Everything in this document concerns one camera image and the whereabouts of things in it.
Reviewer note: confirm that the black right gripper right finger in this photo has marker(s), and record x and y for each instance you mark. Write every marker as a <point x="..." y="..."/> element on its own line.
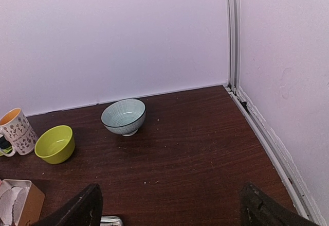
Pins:
<point x="257" y="208"/>

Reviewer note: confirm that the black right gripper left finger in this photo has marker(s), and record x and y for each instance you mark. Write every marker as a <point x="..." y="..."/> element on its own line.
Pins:
<point x="83" y="209"/>

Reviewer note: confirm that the bear print tin lid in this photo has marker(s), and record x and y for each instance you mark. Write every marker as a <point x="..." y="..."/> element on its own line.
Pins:
<point x="111" y="221"/>

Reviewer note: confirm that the tan tin box base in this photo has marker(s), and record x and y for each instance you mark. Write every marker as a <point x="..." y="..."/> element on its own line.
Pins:
<point x="33" y="203"/>

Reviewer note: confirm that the lime green bowl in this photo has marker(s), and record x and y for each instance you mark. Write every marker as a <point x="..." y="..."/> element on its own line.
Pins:
<point x="56" y="145"/>

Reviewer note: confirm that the white paper cupcake liner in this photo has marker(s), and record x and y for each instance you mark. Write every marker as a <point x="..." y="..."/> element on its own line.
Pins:
<point x="12" y="202"/>

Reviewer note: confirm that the green saucer plate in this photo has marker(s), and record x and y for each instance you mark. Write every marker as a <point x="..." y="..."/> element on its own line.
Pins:
<point x="7" y="151"/>

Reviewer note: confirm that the light blue patterned bowl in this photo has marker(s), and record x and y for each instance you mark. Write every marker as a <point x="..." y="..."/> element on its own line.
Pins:
<point x="124" y="117"/>

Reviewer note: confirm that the navy white dotted bowl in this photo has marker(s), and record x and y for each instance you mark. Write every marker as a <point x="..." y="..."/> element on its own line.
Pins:
<point x="4" y="144"/>

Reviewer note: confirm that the floral white mug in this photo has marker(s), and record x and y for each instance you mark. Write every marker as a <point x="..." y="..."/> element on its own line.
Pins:
<point x="17" y="130"/>

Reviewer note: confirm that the right aluminium table rail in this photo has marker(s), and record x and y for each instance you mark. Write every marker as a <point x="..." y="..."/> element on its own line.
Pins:
<point x="295" y="196"/>

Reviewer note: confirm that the right rear aluminium frame post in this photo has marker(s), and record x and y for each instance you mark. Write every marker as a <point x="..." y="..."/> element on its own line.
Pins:
<point x="234" y="21"/>

